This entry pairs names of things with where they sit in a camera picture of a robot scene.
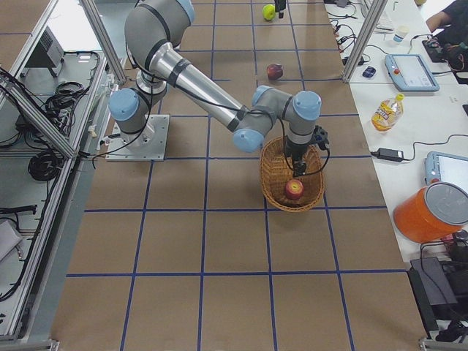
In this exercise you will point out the green apple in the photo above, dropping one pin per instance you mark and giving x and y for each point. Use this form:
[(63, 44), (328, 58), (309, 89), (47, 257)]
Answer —
[(269, 12)]

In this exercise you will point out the white paper cup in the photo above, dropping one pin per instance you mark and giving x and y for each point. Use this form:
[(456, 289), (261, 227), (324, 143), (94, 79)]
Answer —
[(400, 33)]

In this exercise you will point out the orange bucket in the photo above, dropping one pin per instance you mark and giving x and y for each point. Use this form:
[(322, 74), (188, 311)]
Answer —
[(433, 212)]

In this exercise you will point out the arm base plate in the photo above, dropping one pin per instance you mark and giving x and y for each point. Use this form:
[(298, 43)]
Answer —
[(149, 146)]

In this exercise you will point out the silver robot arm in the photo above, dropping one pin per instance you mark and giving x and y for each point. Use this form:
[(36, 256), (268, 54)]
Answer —
[(152, 31)]

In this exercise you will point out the wicker basket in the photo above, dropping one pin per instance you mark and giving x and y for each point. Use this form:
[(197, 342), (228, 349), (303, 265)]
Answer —
[(275, 172)]

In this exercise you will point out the far teach pendant tablet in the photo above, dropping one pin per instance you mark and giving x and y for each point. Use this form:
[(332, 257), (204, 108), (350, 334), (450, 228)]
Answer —
[(410, 73)]

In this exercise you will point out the red yellow apple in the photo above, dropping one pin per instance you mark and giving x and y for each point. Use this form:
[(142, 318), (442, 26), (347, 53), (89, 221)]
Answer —
[(293, 189)]

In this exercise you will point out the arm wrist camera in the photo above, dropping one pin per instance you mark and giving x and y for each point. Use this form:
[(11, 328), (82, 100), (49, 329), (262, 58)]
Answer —
[(320, 137)]

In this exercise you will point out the dark red apple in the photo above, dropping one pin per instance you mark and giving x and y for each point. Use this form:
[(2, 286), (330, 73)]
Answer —
[(274, 71)]

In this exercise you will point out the black power brick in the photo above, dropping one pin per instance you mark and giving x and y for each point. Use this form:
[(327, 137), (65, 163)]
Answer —
[(388, 154)]

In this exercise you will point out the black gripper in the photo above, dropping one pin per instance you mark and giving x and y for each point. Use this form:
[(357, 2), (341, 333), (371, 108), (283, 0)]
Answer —
[(295, 151)]

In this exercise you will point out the dark blue pouch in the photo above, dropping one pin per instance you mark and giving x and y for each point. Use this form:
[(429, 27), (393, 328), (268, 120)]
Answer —
[(369, 72)]

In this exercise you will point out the seated person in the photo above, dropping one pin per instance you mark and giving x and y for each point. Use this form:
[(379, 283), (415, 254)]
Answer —
[(452, 40)]

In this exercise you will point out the teach pendant tablet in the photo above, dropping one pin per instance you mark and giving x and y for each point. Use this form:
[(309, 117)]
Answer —
[(410, 73), (447, 168)]

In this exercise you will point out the near teach pendant tablet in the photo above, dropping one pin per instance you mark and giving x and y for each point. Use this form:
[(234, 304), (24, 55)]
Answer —
[(447, 168)]

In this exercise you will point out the orange juice bottle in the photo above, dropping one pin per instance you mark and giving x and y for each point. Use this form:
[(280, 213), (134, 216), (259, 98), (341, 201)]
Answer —
[(388, 113)]

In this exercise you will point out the aluminium frame post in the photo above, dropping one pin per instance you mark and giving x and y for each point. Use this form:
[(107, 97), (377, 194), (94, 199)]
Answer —
[(376, 9)]

